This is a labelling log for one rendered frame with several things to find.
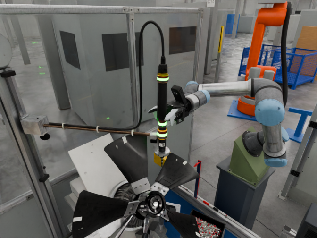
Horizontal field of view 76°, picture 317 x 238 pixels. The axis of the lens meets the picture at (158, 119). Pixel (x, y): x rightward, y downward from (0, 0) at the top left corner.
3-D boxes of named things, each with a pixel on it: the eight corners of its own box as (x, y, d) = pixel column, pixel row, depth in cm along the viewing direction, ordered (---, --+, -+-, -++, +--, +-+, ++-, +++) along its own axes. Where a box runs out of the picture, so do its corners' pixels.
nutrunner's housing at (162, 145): (157, 158, 94) (156, 56, 73) (158, 153, 98) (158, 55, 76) (165, 159, 94) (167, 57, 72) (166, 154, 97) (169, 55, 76)
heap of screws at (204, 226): (184, 235, 124) (184, 231, 122) (193, 217, 135) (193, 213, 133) (215, 252, 116) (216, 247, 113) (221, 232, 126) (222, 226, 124)
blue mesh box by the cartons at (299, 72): (265, 82, 661) (273, 50, 615) (285, 75, 724) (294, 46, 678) (293, 89, 597) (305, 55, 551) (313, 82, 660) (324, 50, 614)
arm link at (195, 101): (199, 96, 96) (185, 92, 101) (194, 99, 93) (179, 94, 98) (198, 111, 99) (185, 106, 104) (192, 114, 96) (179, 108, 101)
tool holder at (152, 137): (148, 156, 92) (148, 137, 88) (151, 147, 98) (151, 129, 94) (168, 157, 91) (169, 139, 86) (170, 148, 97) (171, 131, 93)
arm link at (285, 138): (270, 135, 139) (289, 128, 129) (271, 152, 132) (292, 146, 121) (258, 127, 136) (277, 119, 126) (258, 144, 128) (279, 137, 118)
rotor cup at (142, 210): (124, 211, 99) (137, 212, 89) (137, 183, 107) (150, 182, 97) (147, 224, 103) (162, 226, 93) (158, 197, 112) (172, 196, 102)
